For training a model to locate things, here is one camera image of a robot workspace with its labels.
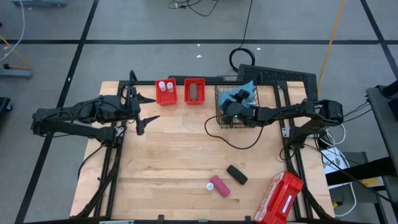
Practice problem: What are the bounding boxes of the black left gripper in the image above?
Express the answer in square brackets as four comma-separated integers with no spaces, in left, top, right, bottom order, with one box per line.
[116,85,160,136]

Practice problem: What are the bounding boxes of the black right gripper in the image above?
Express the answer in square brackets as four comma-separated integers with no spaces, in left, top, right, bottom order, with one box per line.
[221,89,257,126]

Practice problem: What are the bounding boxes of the blue patterned cloth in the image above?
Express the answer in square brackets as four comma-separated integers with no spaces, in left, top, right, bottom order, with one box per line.
[217,80,259,108]

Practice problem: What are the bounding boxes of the red plastic bin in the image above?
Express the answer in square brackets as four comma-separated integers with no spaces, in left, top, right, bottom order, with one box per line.
[155,78,178,106]
[183,78,206,106]

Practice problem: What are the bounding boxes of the black flat bar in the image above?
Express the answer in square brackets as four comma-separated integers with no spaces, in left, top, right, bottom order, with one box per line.
[167,75,225,82]

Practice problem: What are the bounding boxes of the black perforated panel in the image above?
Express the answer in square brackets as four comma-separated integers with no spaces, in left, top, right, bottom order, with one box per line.
[236,63,318,108]

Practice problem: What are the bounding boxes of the pink bandage roll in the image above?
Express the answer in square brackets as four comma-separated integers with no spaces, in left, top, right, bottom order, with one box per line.
[209,175,231,198]

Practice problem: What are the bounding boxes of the red first aid case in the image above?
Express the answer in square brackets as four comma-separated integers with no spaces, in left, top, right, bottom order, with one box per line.
[254,170,304,224]

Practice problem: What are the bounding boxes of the white printed box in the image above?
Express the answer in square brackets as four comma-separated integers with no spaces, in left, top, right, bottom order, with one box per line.
[321,147,351,175]

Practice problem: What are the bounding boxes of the grey power strip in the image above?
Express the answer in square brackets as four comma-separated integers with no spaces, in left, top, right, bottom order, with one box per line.
[0,67,34,80]

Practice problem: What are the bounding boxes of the black floor object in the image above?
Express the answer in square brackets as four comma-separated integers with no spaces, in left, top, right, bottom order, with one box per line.
[0,96,13,114]

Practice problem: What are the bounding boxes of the black beam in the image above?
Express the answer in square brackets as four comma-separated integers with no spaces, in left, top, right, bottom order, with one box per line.
[325,156,398,187]

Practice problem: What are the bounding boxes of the grey side desk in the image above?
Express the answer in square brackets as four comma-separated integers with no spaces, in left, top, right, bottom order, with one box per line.
[366,83,398,200]

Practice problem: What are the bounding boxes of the grey floor object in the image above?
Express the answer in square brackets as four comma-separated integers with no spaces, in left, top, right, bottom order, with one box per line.
[11,0,68,8]

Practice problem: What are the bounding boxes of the yellow paper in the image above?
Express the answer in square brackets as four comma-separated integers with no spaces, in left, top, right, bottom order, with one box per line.
[360,176,386,188]

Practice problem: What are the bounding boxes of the black wire basket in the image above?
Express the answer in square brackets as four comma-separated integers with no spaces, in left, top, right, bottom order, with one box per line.
[213,75,261,129]

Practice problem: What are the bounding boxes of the black coiled cable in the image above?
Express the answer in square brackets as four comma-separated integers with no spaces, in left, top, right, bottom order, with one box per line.
[228,0,256,73]

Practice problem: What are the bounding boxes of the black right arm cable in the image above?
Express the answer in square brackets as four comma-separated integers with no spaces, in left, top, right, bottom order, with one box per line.
[204,114,265,151]

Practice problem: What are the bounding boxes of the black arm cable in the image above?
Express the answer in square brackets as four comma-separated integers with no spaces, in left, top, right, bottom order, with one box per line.
[204,114,265,151]
[76,143,106,180]

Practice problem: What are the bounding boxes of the black table frame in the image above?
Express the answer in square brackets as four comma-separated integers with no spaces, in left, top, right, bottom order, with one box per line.
[71,70,335,224]

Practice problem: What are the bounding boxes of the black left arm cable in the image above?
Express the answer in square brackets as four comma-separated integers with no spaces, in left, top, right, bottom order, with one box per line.
[76,143,106,180]

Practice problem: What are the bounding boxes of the black floor cables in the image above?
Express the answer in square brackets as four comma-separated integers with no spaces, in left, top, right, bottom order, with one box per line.
[169,0,220,17]

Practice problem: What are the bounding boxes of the yellow cable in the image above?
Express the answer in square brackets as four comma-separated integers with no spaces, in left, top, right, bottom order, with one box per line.
[312,0,346,116]

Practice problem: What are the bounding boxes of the black desk cable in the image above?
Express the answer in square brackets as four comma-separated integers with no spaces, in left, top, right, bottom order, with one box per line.
[341,99,371,119]

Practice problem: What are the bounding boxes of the orange floor cable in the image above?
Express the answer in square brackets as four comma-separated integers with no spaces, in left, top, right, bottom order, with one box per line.
[0,34,32,70]

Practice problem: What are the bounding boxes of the white floor cable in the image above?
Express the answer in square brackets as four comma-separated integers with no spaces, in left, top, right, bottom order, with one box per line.
[0,0,25,63]

